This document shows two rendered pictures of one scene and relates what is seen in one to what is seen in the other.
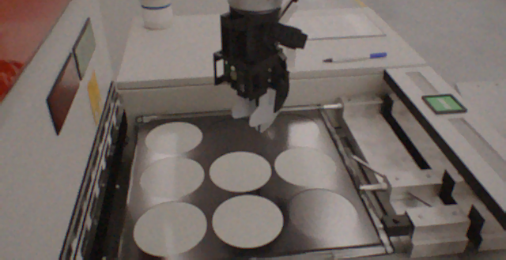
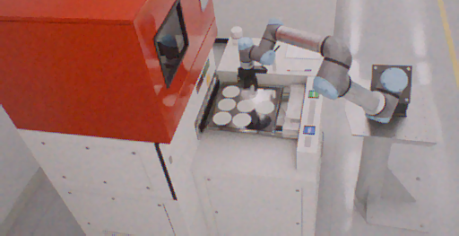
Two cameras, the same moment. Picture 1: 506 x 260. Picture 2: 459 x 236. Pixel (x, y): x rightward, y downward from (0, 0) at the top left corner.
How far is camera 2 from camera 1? 1.64 m
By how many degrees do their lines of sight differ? 23
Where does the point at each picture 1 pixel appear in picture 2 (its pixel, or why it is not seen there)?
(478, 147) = (311, 110)
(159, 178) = (222, 104)
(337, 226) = (264, 125)
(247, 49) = (244, 76)
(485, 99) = not seen: hidden behind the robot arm
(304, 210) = (257, 119)
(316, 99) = (283, 83)
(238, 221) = (238, 119)
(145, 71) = (226, 66)
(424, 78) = not seen: hidden behind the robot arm
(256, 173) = (249, 107)
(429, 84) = not seen: hidden behind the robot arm
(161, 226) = (220, 118)
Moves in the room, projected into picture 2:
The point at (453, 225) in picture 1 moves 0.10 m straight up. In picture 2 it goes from (293, 130) to (293, 117)
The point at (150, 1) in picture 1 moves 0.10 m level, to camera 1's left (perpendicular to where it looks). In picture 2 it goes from (234, 36) to (219, 34)
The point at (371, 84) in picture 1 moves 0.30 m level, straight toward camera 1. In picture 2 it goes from (303, 81) to (274, 113)
